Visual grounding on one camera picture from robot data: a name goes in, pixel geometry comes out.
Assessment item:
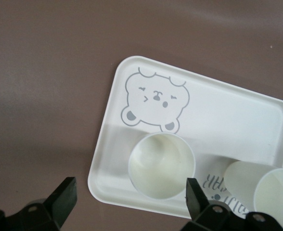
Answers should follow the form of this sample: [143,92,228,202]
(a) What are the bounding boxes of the white plastic cup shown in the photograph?
[223,160,283,231]
[128,132,196,201]

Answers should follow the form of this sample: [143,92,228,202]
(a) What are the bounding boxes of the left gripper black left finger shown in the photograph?
[21,177,77,231]

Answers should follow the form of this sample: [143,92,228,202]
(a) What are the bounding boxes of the white bear print tray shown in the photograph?
[87,55,283,220]

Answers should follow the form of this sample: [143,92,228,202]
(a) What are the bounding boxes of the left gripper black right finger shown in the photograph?
[182,177,248,231]

